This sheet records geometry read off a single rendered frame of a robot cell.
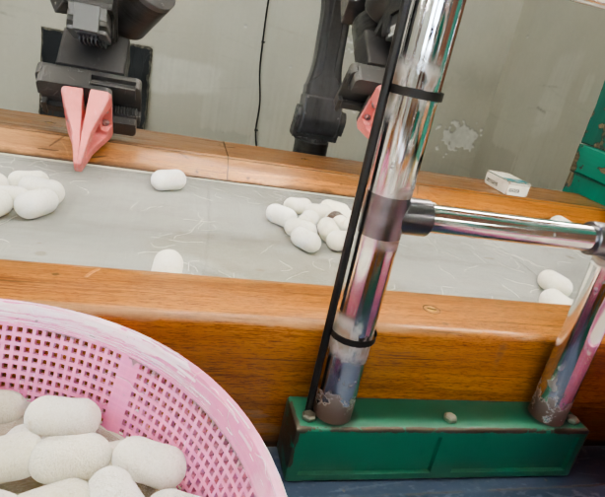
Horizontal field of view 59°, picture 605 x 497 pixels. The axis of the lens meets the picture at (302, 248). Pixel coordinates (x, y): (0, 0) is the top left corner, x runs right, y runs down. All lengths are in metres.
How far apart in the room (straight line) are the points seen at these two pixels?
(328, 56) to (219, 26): 1.63
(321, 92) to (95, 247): 0.60
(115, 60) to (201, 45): 1.93
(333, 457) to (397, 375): 0.06
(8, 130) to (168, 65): 1.92
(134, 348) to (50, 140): 0.42
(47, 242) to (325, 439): 0.25
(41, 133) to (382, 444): 0.49
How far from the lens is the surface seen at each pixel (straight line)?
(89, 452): 0.25
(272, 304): 0.32
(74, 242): 0.44
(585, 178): 0.99
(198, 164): 0.64
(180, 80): 2.56
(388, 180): 0.26
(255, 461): 0.21
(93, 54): 0.63
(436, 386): 0.37
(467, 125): 2.88
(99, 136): 0.63
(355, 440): 0.33
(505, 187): 0.80
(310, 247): 0.46
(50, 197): 0.48
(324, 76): 0.94
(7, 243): 0.43
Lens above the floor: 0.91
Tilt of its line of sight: 21 degrees down
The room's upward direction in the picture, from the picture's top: 12 degrees clockwise
